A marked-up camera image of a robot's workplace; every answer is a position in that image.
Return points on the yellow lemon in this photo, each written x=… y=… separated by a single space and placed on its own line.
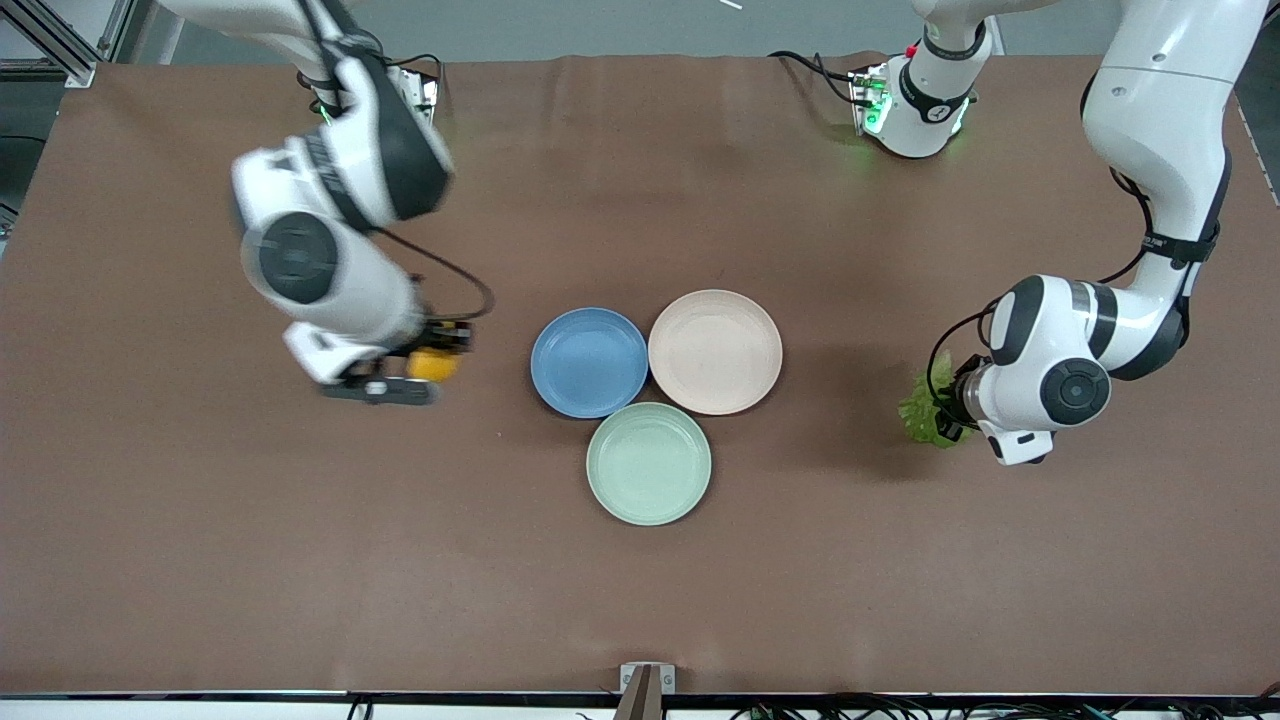
x=433 y=366

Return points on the mint green plate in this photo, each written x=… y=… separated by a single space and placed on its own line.
x=650 y=465

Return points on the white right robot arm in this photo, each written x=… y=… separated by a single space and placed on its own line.
x=300 y=260

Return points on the blue plate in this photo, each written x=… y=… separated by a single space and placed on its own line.
x=590 y=362

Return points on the aluminium frame profile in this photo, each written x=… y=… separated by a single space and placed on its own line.
x=70 y=60

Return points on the beige plate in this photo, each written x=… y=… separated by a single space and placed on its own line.
x=715 y=352

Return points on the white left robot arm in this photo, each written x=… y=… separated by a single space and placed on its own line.
x=1160 y=120

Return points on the green lettuce leaf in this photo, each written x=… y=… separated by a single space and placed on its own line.
x=915 y=412

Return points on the grey metal camera bracket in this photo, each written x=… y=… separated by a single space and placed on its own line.
x=647 y=690

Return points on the brown table cloth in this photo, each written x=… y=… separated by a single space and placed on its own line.
x=300 y=520

